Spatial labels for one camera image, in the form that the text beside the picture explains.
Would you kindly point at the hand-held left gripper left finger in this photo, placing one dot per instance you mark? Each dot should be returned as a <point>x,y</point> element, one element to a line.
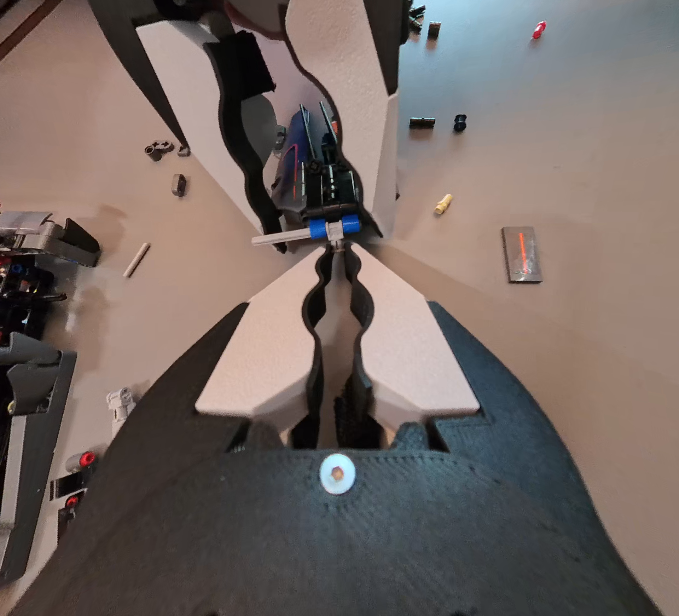
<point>254,361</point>

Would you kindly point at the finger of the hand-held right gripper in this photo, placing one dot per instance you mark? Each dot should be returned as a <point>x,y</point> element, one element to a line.
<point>339,32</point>
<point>185,85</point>

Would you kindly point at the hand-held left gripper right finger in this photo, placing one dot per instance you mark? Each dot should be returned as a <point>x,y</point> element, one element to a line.
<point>419,361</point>

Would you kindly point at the dark grey lego wing assembly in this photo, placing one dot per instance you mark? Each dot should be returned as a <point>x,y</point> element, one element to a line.
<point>305,165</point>

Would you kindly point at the grey lego double connector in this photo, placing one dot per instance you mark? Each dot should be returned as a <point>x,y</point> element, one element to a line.
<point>155,151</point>

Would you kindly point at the dark square lego tile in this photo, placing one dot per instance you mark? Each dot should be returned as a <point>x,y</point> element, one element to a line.
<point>434,30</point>

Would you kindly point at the grey curved lego piece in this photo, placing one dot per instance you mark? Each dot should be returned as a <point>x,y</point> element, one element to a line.
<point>179,185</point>

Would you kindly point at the group of black lego pins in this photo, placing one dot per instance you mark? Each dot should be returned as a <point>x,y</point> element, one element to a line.
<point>422,123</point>

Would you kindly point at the light grey lego axle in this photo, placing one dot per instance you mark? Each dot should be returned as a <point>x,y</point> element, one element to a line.
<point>137,260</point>

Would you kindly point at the tan lego pin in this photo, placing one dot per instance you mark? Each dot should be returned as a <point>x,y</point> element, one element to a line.
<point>443,204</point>

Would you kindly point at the red lego pin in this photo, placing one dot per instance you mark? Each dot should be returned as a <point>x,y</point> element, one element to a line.
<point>539,29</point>

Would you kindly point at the large lego car model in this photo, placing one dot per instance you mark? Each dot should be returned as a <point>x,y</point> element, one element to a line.
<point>37,414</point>

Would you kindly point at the grey tile with orange stripe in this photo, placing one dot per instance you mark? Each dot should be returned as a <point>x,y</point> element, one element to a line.
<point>512,255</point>

